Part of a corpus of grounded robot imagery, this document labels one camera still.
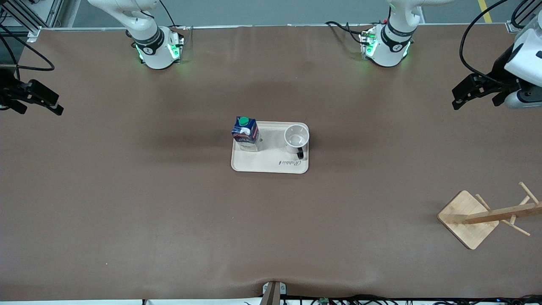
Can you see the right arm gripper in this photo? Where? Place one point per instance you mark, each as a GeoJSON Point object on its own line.
{"type": "Point", "coordinates": [7, 88]}

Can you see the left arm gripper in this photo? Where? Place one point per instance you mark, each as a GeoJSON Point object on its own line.
{"type": "Point", "coordinates": [499, 75]}

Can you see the blue milk carton green cap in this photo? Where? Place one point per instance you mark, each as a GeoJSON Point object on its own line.
{"type": "Point", "coordinates": [246, 133]}

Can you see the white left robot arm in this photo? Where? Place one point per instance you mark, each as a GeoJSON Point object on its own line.
{"type": "Point", "coordinates": [391, 46]}

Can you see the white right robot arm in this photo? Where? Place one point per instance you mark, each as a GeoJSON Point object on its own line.
{"type": "Point", "coordinates": [150, 42]}

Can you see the wooden mug tree stand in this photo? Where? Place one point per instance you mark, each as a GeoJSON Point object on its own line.
{"type": "Point", "coordinates": [468, 220]}

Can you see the brown table mat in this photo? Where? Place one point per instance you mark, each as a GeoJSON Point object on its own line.
{"type": "Point", "coordinates": [169, 212]}

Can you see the beige plastic tray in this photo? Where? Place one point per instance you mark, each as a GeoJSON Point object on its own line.
{"type": "Point", "coordinates": [271, 163]}

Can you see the aluminium frame profile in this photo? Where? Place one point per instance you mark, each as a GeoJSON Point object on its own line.
{"type": "Point", "coordinates": [29, 17]}
{"type": "Point", "coordinates": [514, 26]}

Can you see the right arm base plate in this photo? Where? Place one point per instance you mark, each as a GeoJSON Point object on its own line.
{"type": "Point", "coordinates": [177, 46]}

